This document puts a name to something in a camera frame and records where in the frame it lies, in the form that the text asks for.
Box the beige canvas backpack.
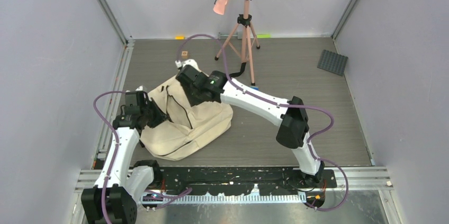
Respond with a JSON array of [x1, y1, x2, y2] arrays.
[[140, 77, 234, 161]]

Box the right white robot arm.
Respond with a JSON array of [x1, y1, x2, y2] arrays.
[[176, 60, 325, 187]]

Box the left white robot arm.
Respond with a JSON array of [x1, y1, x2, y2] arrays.
[[81, 86, 168, 223]]

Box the small wooden cube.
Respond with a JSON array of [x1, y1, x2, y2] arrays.
[[181, 51, 189, 59]]

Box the pink tripod stand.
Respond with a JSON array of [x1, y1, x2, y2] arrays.
[[222, 0, 261, 86]]

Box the green tape piece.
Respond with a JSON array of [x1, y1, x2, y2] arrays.
[[257, 34, 271, 39]]

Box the dark grey studded plate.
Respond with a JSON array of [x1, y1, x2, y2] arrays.
[[317, 50, 348, 76]]

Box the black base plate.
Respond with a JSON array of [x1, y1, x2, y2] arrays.
[[150, 166, 337, 196]]

